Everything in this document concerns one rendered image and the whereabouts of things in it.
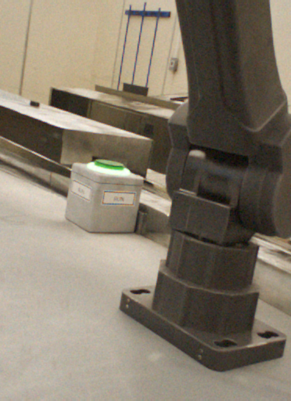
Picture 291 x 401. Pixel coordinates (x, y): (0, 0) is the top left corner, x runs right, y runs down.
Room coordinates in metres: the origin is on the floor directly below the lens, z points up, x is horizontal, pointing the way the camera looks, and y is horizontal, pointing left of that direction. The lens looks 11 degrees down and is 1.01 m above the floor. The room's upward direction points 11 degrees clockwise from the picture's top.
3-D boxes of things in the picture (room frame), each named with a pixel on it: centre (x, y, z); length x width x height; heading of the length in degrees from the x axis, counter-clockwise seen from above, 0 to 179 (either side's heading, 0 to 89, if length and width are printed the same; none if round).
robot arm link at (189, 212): (0.51, -0.07, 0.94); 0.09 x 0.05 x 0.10; 144
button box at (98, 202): (0.78, 0.06, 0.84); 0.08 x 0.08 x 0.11; 37
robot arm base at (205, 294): (0.49, -0.06, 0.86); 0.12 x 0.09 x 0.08; 43
